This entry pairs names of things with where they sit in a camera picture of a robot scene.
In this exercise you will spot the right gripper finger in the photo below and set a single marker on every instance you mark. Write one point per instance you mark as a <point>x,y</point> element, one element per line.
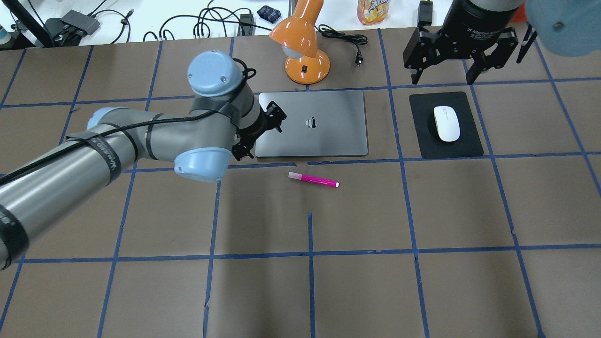
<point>478,67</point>
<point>416,75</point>

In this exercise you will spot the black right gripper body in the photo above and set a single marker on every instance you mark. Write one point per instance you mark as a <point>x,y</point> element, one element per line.
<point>469,29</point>

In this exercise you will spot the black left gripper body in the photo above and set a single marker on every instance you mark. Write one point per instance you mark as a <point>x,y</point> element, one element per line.
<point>254,127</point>

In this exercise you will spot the black mousepad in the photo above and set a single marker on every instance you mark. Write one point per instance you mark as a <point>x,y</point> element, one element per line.
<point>430,146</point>

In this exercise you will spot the white computer mouse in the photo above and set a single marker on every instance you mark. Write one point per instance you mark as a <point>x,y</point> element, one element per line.
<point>446,123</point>

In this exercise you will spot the pink marker pen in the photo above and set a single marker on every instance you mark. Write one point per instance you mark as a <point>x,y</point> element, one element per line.
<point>313,179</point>

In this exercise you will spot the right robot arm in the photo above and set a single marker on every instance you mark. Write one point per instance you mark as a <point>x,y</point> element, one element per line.
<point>565,27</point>

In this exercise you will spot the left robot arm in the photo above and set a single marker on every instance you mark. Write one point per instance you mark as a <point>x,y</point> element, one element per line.
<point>224,122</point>

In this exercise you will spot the silver laptop notebook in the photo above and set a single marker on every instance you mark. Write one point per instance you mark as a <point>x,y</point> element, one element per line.
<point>318,124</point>

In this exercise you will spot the orange desk lamp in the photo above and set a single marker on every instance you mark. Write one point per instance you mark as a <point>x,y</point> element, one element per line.
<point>305,63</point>

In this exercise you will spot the orange snack bag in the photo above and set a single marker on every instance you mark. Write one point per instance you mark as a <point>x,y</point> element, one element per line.
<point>372,12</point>

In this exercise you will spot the dark blue pouch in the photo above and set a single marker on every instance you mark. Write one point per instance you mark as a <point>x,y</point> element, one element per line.
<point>269,14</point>

